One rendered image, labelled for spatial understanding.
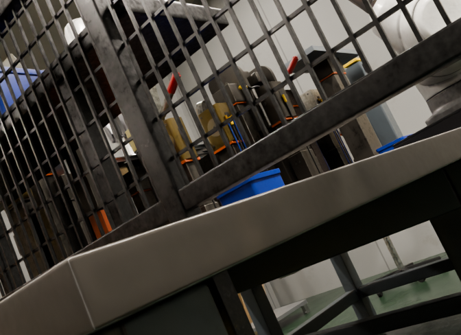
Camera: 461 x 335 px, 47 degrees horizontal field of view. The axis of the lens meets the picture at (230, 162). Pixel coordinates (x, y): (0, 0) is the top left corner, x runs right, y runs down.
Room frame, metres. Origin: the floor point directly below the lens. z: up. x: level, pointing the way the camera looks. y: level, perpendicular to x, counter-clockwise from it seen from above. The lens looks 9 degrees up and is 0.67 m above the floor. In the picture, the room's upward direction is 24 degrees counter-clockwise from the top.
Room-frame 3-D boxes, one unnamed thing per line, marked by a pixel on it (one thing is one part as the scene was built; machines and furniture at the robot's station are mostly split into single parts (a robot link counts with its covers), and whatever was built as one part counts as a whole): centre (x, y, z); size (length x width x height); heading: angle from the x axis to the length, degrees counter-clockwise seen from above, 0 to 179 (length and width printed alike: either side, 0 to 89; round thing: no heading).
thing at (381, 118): (2.03, -0.59, 0.92); 0.08 x 0.08 x 0.44; 54
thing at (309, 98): (1.99, -0.37, 0.90); 0.13 x 0.08 x 0.41; 54
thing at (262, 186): (1.06, -0.01, 0.74); 0.11 x 0.10 x 0.09; 144
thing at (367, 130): (1.82, -0.44, 0.92); 0.10 x 0.08 x 0.45; 144
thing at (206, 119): (1.47, -0.03, 0.88); 0.11 x 0.07 x 0.37; 54
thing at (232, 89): (1.52, -0.07, 0.91); 0.07 x 0.05 x 0.42; 54
